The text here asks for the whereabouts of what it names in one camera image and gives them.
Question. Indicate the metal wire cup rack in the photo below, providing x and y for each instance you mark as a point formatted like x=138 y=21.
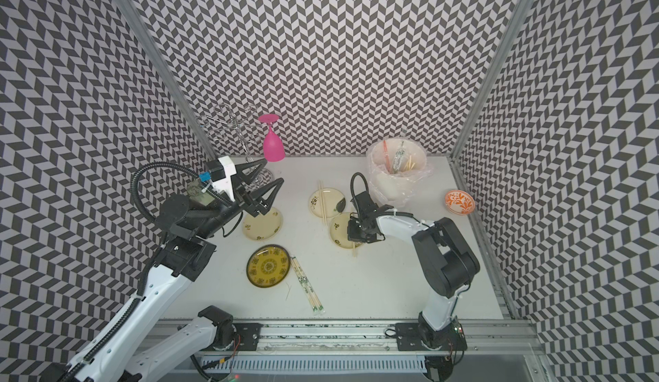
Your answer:
x=237 y=129

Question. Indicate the dark yellow patterned plate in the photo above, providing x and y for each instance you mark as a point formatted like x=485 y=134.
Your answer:
x=268 y=266

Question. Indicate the cream plate centre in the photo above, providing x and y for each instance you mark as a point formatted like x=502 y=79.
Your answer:
x=338 y=230

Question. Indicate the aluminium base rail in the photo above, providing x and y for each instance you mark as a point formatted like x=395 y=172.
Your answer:
x=343 y=347

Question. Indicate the small orange patterned dish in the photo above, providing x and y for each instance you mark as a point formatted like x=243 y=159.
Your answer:
x=459 y=202

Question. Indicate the green wrapped chopsticks pair left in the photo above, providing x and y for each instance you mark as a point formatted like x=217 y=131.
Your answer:
x=317 y=306

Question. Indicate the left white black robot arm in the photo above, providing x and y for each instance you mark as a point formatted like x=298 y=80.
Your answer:
x=186 y=227

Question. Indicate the cream plate left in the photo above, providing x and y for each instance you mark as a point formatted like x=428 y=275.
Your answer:
x=263 y=227

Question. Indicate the green translucent plastic cup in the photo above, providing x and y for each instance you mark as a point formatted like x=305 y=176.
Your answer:
x=195 y=191

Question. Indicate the white bin with plastic bag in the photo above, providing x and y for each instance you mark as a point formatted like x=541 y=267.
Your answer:
x=396 y=189

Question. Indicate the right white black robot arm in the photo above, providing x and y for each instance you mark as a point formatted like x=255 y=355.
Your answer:
x=447 y=262

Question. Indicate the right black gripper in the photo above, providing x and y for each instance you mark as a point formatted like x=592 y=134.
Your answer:
x=353 y=234

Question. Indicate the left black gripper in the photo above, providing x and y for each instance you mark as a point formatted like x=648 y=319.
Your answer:
x=251 y=203

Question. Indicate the cream plate with dark mark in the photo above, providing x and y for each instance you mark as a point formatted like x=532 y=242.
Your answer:
x=335 y=202

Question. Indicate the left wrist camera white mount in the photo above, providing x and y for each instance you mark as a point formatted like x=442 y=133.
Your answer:
x=218 y=177

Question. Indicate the pink plastic goblet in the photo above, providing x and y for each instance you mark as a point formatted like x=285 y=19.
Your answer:
x=273 y=145

